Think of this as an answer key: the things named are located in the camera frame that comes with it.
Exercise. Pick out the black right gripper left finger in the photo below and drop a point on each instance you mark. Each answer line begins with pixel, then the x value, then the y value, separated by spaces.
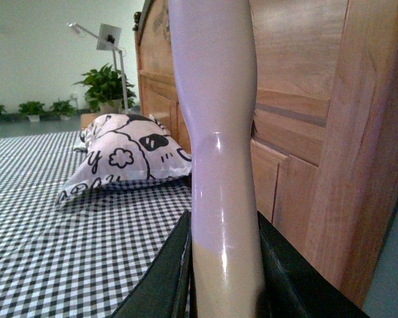
pixel 163 290

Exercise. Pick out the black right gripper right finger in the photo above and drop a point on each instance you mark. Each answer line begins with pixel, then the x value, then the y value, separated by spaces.
pixel 294 288

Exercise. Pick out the beige hand brush black bristles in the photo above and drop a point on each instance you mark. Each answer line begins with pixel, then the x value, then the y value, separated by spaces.
pixel 215 70

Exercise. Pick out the black white checkered bedsheet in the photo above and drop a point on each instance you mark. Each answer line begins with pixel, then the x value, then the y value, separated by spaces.
pixel 80 258

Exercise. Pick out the cartoon print white pillow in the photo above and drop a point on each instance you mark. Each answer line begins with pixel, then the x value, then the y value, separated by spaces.
pixel 132 150

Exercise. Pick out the wooden bed headboard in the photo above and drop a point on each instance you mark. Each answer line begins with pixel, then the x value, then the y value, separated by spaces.
pixel 324 132

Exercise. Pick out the large potted green plant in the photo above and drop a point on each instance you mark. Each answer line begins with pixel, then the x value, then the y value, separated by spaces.
pixel 103 85

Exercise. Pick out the small potted plant right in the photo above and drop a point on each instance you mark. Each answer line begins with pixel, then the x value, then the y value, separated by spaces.
pixel 64 109

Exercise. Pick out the small potted plant middle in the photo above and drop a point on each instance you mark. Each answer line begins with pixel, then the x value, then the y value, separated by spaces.
pixel 32 110

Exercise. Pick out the white floor lamp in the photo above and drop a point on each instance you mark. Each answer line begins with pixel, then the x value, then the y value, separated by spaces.
pixel 108 38

